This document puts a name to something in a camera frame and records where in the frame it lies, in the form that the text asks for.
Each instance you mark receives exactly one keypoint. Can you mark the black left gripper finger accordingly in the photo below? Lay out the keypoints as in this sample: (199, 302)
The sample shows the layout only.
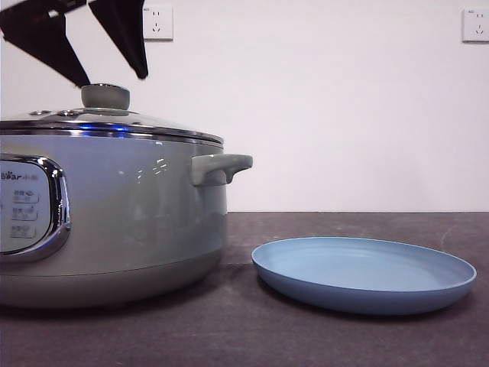
(42, 38)
(122, 30)

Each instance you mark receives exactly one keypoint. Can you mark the glass lid with round knob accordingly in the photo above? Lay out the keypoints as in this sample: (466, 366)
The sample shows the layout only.
(105, 97)

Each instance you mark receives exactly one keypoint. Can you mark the pale green electric steamer pot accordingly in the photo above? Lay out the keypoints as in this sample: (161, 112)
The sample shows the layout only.
(133, 229)

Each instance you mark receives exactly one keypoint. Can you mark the blue round plate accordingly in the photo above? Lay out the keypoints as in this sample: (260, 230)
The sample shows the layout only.
(363, 267)

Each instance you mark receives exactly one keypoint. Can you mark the white wall socket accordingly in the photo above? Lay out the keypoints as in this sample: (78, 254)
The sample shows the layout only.
(477, 26)
(160, 23)

